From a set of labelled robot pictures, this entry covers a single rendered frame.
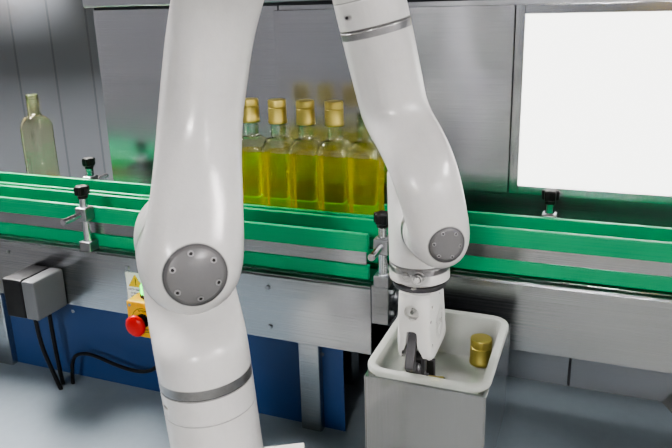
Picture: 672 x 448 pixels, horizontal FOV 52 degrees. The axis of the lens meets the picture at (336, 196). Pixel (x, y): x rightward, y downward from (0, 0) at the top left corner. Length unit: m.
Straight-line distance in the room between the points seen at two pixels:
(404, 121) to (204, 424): 0.45
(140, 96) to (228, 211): 0.89
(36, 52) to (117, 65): 2.49
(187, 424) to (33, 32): 3.41
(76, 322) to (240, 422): 0.70
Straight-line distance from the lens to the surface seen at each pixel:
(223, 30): 0.78
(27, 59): 4.16
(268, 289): 1.21
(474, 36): 1.28
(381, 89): 0.85
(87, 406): 1.49
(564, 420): 1.39
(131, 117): 1.66
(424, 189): 0.81
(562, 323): 1.20
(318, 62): 1.37
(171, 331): 0.89
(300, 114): 1.25
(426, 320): 0.94
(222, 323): 0.89
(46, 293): 1.46
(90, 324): 1.52
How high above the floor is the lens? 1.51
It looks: 16 degrees down
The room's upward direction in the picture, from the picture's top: 2 degrees counter-clockwise
